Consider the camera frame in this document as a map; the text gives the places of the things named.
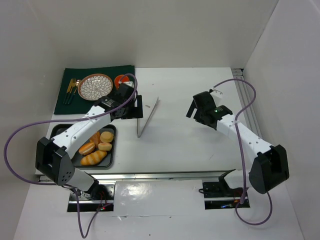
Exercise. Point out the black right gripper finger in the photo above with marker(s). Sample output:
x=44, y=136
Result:
x=198, y=117
x=191, y=109

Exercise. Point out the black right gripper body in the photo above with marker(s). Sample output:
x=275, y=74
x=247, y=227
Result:
x=194, y=110

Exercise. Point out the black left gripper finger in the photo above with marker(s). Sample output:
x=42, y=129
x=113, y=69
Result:
x=138, y=103
x=135, y=112

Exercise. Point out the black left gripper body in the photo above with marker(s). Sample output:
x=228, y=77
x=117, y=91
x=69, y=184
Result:
x=136, y=107

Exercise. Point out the silver metal tongs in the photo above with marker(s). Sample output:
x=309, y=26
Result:
x=149, y=107

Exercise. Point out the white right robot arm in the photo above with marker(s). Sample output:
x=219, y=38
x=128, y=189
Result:
x=268, y=163

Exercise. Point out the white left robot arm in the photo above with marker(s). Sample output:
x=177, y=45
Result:
x=54, y=156

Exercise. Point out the striped long bread loaf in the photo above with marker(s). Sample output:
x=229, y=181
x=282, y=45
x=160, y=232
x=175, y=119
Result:
x=93, y=158

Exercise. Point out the orange mug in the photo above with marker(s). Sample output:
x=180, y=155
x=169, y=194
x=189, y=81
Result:
x=121, y=79

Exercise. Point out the floral patterned plate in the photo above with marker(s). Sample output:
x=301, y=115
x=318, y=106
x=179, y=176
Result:
x=95, y=86

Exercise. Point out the round yellow bun upper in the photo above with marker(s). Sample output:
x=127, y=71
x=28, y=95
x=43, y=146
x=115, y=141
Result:
x=106, y=137

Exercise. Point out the round yellow bun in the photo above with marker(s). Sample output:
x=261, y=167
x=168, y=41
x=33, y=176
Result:
x=105, y=146
x=106, y=137

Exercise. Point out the round yellow bun lower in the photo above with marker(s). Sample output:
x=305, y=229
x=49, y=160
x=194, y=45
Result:
x=105, y=146

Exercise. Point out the brown croissant roll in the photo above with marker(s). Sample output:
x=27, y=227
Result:
x=95, y=139

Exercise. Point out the dark green cloth mat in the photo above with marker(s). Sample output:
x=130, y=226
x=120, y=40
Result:
x=79, y=105

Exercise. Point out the cream sandwich bun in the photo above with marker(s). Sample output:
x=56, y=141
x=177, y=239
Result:
x=87, y=148

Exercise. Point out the black baking tray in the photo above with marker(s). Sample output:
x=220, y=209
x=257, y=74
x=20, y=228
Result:
x=76, y=160

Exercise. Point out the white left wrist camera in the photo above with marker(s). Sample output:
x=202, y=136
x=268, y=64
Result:
x=129, y=83

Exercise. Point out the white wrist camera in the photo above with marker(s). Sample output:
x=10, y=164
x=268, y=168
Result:
x=217, y=96
x=129, y=83

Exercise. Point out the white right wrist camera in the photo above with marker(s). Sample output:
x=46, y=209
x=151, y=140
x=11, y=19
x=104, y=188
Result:
x=217, y=96

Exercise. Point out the aluminium rail right side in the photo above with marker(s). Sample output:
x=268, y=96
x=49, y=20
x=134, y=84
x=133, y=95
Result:
x=248, y=117

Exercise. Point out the aluminium rail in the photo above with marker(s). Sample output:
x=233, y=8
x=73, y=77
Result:
x=248, y=117
x=150, y=176

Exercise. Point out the gold spoon green handle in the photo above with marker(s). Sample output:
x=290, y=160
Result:
x=74, y=93

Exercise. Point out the gold fork green handle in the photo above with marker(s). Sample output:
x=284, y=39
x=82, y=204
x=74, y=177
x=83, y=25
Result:
x=69, y=90

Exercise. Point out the aluminium rail front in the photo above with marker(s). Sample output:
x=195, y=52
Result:
x=150, y=176

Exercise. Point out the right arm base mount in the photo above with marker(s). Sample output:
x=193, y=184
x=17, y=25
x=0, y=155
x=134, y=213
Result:
x=218, y=195

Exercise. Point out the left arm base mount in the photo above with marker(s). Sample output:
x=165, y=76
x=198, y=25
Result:
x=104, y=202

